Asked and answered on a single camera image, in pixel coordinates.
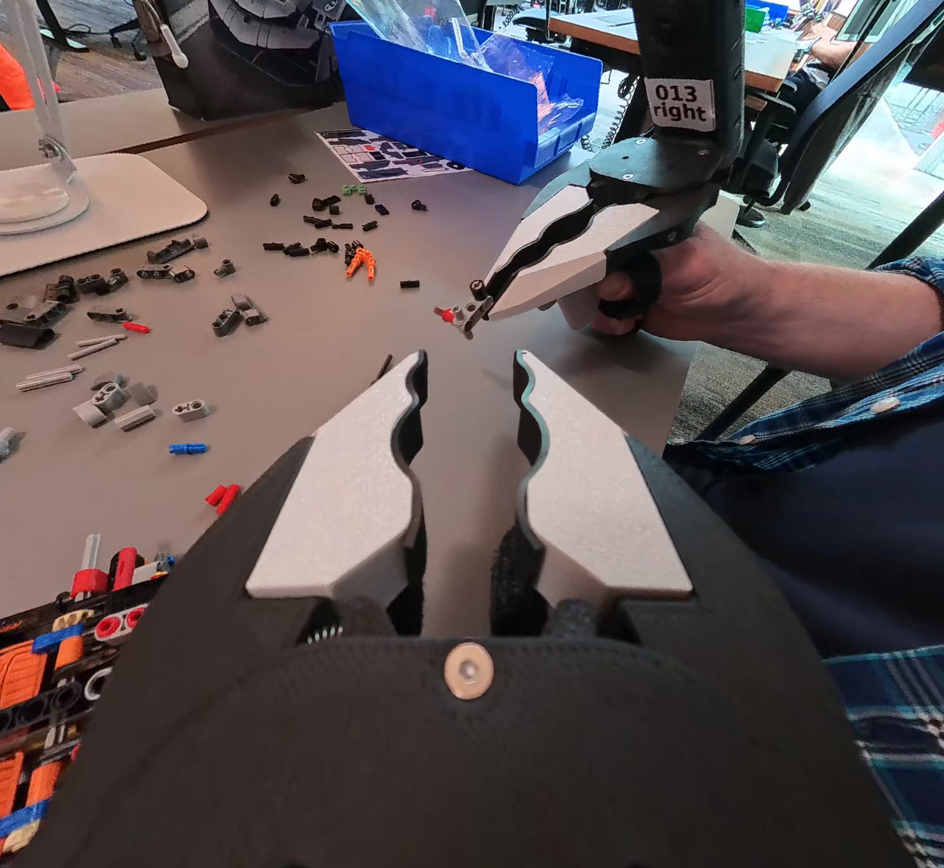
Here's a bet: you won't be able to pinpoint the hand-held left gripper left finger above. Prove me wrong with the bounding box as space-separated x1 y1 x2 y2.
244 350 429 620

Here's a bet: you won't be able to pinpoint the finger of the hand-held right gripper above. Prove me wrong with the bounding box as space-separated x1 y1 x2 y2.
485 186 592 304
489 203 662 323

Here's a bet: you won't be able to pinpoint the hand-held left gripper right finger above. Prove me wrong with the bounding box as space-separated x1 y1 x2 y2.
511 349 696 623

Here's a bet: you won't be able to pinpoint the thin grey lego liftarm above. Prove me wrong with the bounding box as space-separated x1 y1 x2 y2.
451 296 494 340

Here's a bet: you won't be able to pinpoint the pile of black lego pins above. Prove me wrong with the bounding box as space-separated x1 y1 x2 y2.
263 174 429 292

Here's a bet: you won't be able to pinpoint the partly built lego car model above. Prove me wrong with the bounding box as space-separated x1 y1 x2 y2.
0 532 178 856

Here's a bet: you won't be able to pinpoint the pile of dark lego connectors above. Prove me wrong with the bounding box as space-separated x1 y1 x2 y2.
0 234 268 352

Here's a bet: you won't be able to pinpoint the person's right forearm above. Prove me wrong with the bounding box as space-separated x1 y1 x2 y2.
708 249 944 380

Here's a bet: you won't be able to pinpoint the lego sticker sheet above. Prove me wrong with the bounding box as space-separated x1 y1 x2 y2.
315 127 473 184

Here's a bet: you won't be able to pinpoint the group of light grey lego pieces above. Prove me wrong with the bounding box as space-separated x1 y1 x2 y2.
0 335 159 461

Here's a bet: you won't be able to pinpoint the lego set box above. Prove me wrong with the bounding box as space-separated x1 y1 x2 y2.
121 0 429 121

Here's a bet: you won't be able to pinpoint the person's right hand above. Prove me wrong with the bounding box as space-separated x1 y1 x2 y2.
589 223 747 349

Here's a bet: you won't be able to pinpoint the background desk with wooden edge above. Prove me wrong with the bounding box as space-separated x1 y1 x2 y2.
549 5 813 118

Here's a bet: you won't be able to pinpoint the orange cone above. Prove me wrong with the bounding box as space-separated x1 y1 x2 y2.
0 46 35 112

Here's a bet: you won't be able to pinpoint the black metal desk legs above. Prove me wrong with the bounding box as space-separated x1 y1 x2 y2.
22 0 75 52

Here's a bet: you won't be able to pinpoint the white stand with base plate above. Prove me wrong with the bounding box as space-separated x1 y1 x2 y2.
0 0 209 278

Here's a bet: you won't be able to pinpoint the white handle on thin rod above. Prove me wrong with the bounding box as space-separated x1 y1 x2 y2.
111 0 191 70

